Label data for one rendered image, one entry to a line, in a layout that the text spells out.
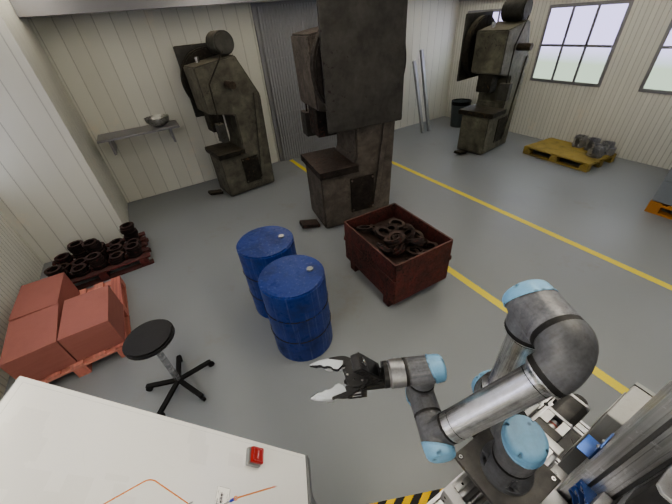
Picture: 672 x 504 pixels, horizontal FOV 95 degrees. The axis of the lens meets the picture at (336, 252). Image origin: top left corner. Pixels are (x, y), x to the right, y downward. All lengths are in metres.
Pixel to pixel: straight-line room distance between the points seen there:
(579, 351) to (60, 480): 1.18
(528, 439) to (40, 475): 1.21
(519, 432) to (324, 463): 1.60
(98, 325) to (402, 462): 2.62
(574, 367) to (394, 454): 1.84
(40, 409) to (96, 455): 0.18
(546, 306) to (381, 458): 1.86
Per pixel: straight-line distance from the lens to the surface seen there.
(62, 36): 6.20
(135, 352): 2.56
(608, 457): 1.19
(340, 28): 3.38
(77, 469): 1.12
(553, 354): 0.79
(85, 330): 3.37
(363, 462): 2.47
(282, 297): 2.25
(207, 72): 5.24
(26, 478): 1.09
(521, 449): 1.10
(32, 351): 3.49
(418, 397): 0.97
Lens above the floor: 2.34
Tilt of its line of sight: 37 degrees down
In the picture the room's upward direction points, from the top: 5 degrees counter-clockwise
